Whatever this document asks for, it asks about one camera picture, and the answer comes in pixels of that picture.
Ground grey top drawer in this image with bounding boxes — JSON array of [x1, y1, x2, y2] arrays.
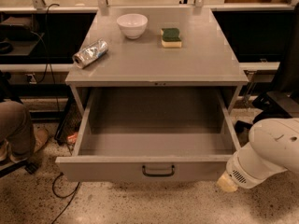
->
[[56, 87, 239, 182]]

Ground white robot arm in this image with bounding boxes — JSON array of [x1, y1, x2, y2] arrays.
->
[[217, 118, 299, 192]]

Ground grey metal drawer cabinet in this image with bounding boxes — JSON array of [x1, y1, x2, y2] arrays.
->
[[65, 6, 248, 107]]

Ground black office chair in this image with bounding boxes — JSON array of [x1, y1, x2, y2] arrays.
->
[[234, 3, 299, 134]]

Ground green yellow sponge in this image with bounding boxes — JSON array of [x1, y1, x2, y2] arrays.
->
[[161, 28, 182, 48]]

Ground red white packet on floor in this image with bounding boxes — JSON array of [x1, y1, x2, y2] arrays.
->
[[66, 133, 78, 145]]

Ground white ceramic bowl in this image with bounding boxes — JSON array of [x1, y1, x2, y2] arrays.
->
[[117, 13, 148, 39]]

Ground crushed silver foil bag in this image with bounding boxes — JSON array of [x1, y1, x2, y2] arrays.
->
[[73, 39, 108, 69]]

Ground tan shoe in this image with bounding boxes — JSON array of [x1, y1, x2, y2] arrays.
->
[[9, 128, 49, 163]]

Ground person leg brown trousers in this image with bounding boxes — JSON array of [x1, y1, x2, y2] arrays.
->
[[0, 101, 36, 161]]

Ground black floor cable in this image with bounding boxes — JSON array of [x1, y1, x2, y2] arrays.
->
[[50, 172, 81, 224]]

